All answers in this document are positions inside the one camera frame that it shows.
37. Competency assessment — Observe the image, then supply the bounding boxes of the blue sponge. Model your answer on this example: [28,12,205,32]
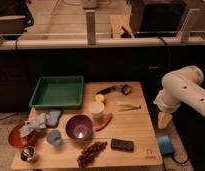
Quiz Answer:
[46,111,61,128]

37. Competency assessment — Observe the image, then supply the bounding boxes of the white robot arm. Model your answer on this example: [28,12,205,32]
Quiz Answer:
[154,66,205,129]

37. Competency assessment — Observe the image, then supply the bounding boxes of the purple bowl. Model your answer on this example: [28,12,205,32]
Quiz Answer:
[65,115,93,140]

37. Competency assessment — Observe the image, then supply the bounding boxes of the small steel bowl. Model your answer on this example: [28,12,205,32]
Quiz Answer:
[20,146,38,163]

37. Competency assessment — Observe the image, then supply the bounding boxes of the blue tape roll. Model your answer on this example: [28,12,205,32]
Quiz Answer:
[157,135,175,155]

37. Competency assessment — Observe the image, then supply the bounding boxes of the pale green bean pods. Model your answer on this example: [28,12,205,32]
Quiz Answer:
[117,102,141,111]

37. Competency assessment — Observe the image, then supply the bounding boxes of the wooden table board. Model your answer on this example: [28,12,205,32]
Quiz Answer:
[11,82,162,171]

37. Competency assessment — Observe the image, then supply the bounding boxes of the red chili pepper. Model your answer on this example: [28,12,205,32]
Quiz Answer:
[95,113,113,131]

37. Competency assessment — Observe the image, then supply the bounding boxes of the black phone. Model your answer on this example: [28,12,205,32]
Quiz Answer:
[111,139,134,151]

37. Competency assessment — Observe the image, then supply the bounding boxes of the small yellow fruit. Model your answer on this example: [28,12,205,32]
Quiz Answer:
[95,94,105,103]

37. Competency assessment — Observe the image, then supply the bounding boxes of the white cylindrical cup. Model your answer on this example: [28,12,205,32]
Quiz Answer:
[89,101,105,124]

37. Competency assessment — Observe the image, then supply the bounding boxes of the bunch of dark grapes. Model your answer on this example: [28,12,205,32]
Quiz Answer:
[77,141,107,168]

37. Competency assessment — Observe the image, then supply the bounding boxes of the light blue cup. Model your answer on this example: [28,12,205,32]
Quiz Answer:
[47,130,62,146]

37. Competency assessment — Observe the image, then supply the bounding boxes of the green plastic tray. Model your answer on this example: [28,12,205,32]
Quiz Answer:
[29,76,84,110]

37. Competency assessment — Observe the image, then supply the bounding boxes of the crumpled white blue cloth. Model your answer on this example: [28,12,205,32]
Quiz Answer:
[19,113,46,138]

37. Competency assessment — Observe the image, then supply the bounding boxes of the red plate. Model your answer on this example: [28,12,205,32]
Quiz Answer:
[8,123,36,148]

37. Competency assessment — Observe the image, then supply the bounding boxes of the black handled tool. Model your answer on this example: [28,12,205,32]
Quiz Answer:
[98,84,132,95]

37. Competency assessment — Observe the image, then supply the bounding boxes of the grey metal post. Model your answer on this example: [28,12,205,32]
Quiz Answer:
[86,10,96,45]

